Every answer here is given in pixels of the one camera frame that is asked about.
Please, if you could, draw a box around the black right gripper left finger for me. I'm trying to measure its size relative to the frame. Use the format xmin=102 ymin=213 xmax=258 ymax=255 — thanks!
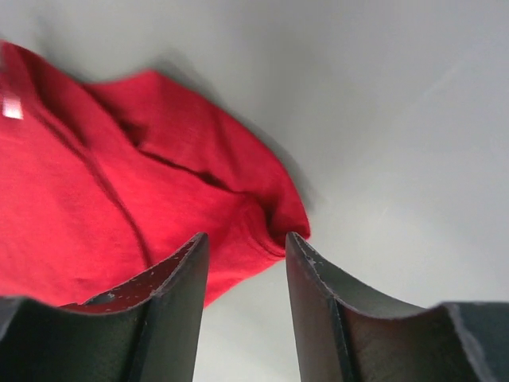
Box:
xmin=1 ymin=233 xmax=209 ymax=381

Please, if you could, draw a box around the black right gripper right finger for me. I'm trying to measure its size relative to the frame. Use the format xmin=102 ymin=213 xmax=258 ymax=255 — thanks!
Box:
xmin=286 ymin=233 xmax=508 ymax=381

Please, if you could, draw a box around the red t shirt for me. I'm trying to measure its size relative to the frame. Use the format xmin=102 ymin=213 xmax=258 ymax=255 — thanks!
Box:
xmin=1 ymin=42 xmax=310 ymax=306

